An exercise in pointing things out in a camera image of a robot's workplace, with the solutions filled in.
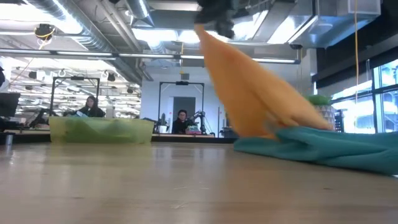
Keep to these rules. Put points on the black monitor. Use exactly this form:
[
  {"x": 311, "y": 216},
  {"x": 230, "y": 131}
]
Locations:
[{"x": 9, "y": 104}]

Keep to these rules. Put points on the person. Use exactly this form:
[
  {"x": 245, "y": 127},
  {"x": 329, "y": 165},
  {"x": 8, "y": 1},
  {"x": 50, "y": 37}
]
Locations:
[
  {"x": 182, "y": 123},
  {"x": 90, "y": 109}
]

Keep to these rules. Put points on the green potted plant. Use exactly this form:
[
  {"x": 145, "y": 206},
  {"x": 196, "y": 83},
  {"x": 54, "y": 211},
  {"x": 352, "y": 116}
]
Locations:
[{"x": 318, "y": 99}]

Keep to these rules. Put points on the yellow-green plastic bin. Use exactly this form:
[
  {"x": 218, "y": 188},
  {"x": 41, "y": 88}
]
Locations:
[{"x": 57, "y": 130}]

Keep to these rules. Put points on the triangle-patterned plant pot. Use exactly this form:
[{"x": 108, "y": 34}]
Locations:
[{"x": 326, "y": 115}]

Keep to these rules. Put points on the long ceiling light strip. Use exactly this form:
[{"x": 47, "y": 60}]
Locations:
[{"x": 146, "y": 56}]

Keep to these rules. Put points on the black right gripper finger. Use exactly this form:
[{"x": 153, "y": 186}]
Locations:
[
  {"x": 206, "y": 19},
  {"x": 225, "y": 28}
]

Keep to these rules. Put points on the wooden background table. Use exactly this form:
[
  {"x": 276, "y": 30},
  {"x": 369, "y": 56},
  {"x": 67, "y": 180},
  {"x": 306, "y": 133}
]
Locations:
[{"x": 174, "y": 136}]

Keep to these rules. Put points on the square wall vent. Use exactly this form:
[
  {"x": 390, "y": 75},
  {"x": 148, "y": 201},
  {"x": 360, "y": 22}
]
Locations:
[{"x": 185, "y": 76}]

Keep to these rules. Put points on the black metal gantry frame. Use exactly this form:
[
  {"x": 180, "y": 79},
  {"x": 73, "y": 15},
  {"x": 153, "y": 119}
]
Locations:
[
  {"x": 74, "y": 78},
  {"x": 182, "y": 83}
]

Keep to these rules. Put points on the round silver ventilation duct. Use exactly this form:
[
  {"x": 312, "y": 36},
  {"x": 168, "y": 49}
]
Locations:
[{"x": 93, "y": 34}]

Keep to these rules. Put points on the teal microfiber towel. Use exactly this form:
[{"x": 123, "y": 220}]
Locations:
[{"x": 326, "y": 149}]

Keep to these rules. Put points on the rectangular silver ventilation duct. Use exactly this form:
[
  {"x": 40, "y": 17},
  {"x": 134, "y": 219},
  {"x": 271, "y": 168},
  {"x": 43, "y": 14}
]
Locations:
[{"x": 298, "y": 28}]

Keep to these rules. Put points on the small grey cylinder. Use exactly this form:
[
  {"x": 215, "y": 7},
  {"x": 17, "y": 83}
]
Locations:
[{"x": 9, "y": 139}]

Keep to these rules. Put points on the orange microfiber towel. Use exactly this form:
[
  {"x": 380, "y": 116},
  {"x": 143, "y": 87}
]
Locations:
[{"x": 248, "y": 93}]

